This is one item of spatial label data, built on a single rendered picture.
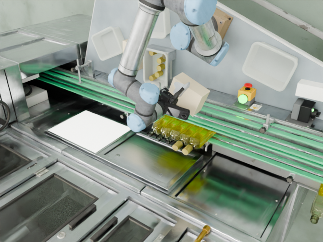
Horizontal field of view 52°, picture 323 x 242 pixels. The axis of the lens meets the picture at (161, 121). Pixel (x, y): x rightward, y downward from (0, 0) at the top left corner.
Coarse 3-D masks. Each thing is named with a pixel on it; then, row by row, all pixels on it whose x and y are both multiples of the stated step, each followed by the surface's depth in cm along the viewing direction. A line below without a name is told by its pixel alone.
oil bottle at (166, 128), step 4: (172, 120) 179; (176, 120) 179; (180, 120) 179; (168, 124) 175; (172, 124) 175; (176, 124) 175; (164, 128) 171; (168, 128) 171; (172, 128) 172; (164, 132) 170; (168, 132) 170; (168, 136) 171
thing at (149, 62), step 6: (144, 54) 190; (156, 54) 193; (144, 60) 192; (150, 60) 196; (156, 60) 195; (144, 66) 193; (150, 66) 198; (156, 66) 197; (144, 72) 195; (150, 72) 200; (144, 78) 197; (162, 78) 198; (156, 84) 195; (162, 84) 195
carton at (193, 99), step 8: (176, 80) 148; (184, 80) 148; (192, 80) 150; (192, 88) 146; (200, 88) 148; (184, 96) 149; (192, 96) 146; (200, 96) 143; (176, 104) 153; (184, 104) 151; (192, 104) 148; (200, 104) 149; (192, 112) 150
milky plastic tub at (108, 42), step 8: (104, 32) 208; (112, 32) 209; (120, 32) 204; (96, 40) 214; (104, 40) 216; (112, 40) 212; (120, 40) 202; (96, 48) 214; (104, 48) 218; (112, 48) 215; (120, 48) 201; (104, 56) 217; (112, 56) 208
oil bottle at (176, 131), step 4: (180, 124) 174; (184, 124) 174; (188, 124) 174; (176, 128) 171; (180, 128) 171; (184, 128) 171; (172, 132) 168; (176, 132) 168; (180, 132) 168; (176, 136) 167; (176, 140) 168
